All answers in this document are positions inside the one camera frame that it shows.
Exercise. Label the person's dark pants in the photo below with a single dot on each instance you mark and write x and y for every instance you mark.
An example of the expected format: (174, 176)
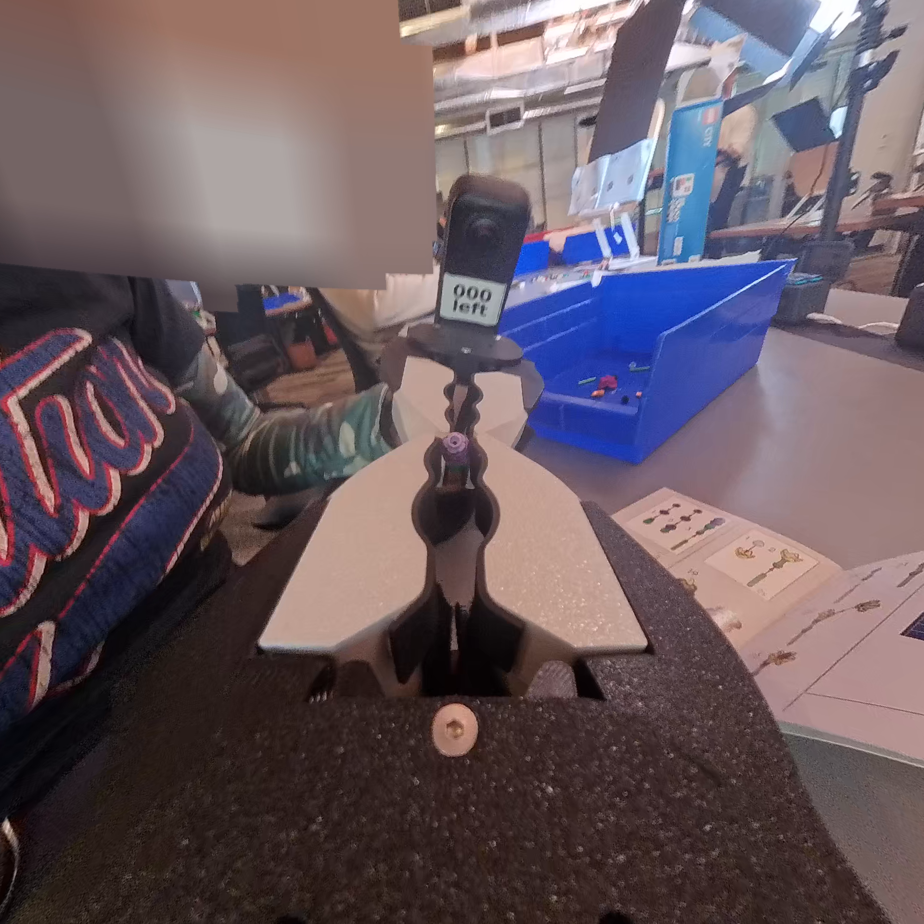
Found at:
(44, 809)

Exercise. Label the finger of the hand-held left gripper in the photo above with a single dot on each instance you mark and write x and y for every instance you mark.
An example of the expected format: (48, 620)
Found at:
(422, 402)
(498, 404)

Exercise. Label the blue printed carton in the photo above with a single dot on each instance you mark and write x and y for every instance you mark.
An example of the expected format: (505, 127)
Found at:
(690, 181)

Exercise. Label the black desk lamp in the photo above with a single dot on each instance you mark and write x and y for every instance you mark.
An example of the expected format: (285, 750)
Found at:
(823, 58)

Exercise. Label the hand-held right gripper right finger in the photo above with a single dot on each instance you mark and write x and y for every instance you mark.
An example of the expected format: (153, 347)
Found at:
(556, 571)

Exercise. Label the grey desk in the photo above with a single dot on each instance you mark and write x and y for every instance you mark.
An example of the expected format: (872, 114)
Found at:
(838, 433)

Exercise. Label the purple flower brick piece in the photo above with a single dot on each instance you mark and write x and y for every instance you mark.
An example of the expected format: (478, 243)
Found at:
(455, 443)

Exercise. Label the pile of toy brick pieces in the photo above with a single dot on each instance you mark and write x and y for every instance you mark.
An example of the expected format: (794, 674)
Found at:
(614, 387)

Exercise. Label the person's left forearm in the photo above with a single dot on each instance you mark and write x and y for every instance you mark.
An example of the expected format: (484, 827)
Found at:
(289, 433)

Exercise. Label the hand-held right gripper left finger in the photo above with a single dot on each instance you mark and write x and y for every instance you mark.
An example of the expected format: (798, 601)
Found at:
(347, 571)

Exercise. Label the blue storage bin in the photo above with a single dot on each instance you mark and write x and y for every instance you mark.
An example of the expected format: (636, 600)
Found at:
(650, 361)
(578, 249)

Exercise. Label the instruction booklet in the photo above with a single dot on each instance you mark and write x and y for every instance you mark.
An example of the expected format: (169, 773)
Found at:
(780, 607)

